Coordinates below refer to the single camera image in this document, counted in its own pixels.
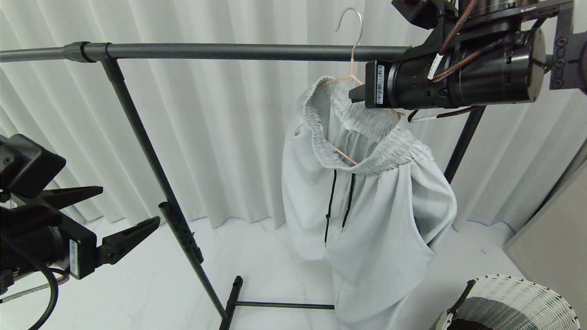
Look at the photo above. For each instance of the pink clothes hanger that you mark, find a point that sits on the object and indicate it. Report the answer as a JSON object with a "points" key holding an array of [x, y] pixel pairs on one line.
{"points": [[351, 59]]}

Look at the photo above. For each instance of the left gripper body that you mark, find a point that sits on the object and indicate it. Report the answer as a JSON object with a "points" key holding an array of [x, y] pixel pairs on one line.
{"points": [[46, 243]]}

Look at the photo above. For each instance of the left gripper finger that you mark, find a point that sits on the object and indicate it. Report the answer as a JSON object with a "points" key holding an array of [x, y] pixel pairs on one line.
{"points": [[124, 243], [69, 197]]}

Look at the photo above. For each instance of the white laundry basket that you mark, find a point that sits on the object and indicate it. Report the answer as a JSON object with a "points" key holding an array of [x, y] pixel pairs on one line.
{"points": [[527, 298]]}

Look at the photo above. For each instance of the black clothes rack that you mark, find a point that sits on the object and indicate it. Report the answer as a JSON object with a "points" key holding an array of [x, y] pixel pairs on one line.
{"points": [[229, 51]]}

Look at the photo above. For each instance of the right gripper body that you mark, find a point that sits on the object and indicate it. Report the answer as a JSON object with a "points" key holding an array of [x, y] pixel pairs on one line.
{"points": [[458, 78]]}

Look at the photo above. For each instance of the pale grey shorts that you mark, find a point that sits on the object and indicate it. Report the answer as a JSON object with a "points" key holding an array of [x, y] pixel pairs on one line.
{"points": [[376, 229]]}

